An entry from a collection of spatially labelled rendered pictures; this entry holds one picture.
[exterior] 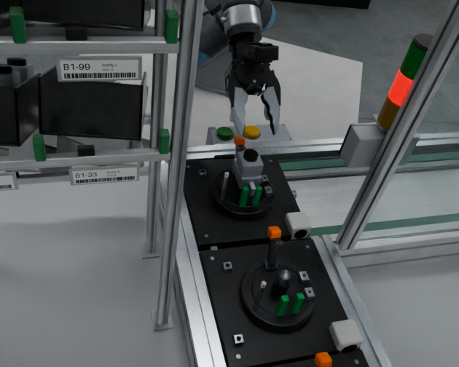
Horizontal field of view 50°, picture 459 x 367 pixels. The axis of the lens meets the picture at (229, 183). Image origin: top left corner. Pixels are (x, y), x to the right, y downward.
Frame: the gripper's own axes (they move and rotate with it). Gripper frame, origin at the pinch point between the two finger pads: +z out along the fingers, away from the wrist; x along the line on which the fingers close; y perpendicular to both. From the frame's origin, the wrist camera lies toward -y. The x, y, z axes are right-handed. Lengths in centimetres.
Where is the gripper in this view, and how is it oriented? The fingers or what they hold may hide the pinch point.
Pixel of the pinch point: (259, 128)
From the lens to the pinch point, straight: 94.6
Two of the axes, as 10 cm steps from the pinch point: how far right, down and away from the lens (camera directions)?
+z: 1.1, 9.9, -1.3
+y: -2.6, 1.5, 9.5
